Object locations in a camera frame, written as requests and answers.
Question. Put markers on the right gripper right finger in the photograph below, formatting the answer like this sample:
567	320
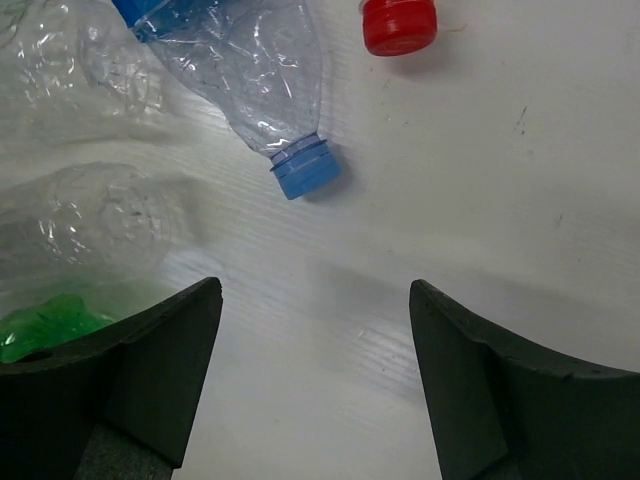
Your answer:
504	407

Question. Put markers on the red label water bottle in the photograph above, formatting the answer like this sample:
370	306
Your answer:
398	27

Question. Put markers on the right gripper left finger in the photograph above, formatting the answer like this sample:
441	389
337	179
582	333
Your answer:
119	403

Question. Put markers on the green bottle front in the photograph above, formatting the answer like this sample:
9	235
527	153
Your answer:
61	319

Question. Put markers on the clear bottle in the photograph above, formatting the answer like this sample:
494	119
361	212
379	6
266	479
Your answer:
88	223
70	72

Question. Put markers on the blue label water bottle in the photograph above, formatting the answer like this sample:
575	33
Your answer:
260	63

